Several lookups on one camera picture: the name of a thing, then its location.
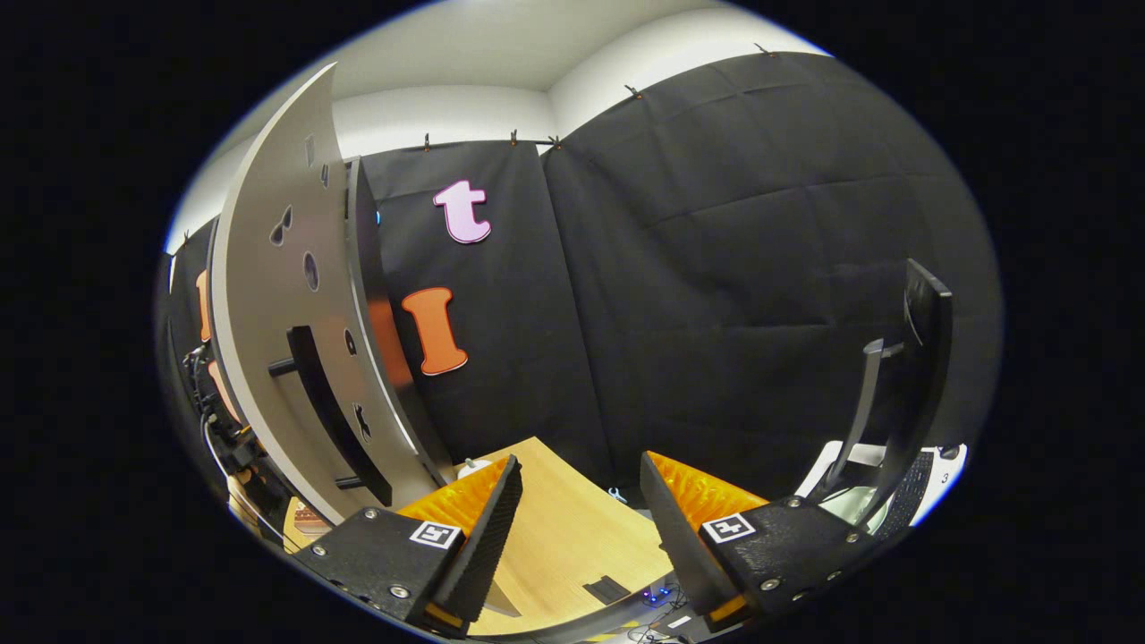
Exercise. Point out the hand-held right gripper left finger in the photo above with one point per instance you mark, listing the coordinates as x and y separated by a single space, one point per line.
483 546

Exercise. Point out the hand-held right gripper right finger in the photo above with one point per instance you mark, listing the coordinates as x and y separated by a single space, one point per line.
684 555

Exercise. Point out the white cabinet door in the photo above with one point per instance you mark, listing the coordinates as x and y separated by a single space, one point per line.
268 268

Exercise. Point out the dark grey cabinet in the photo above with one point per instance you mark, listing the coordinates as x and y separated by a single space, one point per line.
371 268

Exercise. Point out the black power strip blue lights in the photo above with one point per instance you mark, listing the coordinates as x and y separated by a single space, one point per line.
657 597

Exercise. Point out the black electronics box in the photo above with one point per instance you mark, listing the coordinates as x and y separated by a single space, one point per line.
684 624

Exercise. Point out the brown cover book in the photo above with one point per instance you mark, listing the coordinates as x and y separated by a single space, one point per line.
309 521

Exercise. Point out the black keyboard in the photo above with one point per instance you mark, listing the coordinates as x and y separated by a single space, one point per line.
912 487

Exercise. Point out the white side desk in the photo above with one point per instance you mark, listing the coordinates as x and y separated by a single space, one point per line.
950 465

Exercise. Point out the black backdrop cloth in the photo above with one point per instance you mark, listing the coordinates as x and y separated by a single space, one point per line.
716 268

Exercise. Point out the black computer monitor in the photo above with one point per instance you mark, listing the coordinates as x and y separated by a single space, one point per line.
930 358

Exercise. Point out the row of black clips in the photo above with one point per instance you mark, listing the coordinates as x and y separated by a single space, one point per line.
513 137

